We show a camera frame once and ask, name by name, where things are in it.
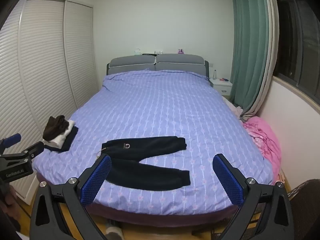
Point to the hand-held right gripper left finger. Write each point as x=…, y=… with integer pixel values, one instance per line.
x=97, y=177

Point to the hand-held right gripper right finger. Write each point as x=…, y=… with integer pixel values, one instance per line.
x=230, y=180

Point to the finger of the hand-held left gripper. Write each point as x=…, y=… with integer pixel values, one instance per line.
x=35, y=148
x=13, y=138

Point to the black pants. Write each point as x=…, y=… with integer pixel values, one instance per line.
x=150, y=177

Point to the brown folded garment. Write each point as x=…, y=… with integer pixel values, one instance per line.
x=55, y=127

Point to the white folded garment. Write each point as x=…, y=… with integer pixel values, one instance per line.
x=66, y=133

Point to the navy folded garment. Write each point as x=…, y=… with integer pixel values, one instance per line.
x=70, y=140

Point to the pink blanket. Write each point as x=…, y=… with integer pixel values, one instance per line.
x=265, y=140

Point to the grey fuzzy slipper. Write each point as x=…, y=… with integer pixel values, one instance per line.
x=113, y=233

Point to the pale pink cloth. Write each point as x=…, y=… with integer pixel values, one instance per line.
x=236, y=110

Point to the dark brown woven object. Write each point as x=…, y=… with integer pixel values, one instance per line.
x=303, y=192

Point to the white louvered wardrobe doors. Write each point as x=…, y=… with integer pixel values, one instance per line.
x=42, y=67

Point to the white nightstand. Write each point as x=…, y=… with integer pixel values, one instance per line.
x=221, y=87

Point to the bed with lilac sheet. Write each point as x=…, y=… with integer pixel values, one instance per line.
x=160, y=105

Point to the small colourful items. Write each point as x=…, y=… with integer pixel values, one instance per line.
x=224, y=79

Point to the clear bottle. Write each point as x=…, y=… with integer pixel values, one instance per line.
x=214, y=75

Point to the tissue box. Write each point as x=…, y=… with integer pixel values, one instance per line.
x=137, y=52

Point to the green curtain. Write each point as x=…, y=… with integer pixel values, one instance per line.
x=272, y=55
x=250, y=42

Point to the grey upholstered bed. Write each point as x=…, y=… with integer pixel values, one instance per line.
x=175, y=60

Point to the flat black object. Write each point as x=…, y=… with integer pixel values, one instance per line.
x=148, y=54

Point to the purple toy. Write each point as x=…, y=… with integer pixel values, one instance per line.
x=180, y=51

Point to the dark window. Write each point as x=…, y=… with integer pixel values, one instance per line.
x=300, y=42

